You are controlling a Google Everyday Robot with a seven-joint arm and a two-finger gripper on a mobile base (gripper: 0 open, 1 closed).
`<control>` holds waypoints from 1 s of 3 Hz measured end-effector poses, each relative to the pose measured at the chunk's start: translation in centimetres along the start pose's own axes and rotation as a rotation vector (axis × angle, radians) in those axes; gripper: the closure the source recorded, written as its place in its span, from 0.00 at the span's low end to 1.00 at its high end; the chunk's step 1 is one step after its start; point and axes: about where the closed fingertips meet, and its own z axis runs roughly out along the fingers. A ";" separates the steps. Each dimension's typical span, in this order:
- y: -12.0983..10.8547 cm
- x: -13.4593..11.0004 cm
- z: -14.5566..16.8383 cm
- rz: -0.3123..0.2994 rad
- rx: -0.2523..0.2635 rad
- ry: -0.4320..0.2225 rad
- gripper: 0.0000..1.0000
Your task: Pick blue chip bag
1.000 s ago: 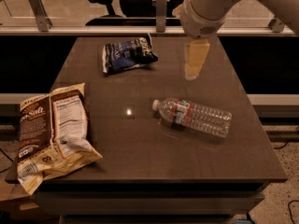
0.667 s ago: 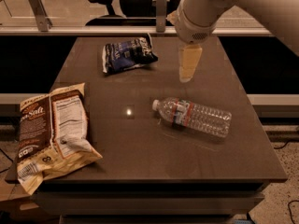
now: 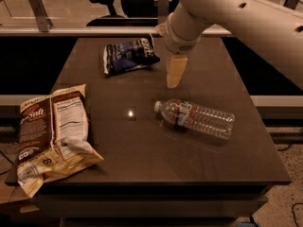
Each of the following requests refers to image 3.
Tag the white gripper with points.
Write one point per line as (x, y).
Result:
(178, 42)

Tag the blue chip bag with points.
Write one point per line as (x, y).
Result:
(128, 56)

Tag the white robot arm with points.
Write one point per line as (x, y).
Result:
(270, 30)

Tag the brown sea salt chip bag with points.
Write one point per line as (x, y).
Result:
(53, 142)

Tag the black office chair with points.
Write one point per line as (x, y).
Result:
(136, 13)

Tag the clear plastic water bottle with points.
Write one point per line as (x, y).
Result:
(195, 117)

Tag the glass railing panel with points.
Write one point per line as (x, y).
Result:
(68, 17)

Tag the middle metal railing bracket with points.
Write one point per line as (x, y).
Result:
(163, 11)

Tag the left metal railing bracket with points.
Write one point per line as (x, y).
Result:
(43, 22)

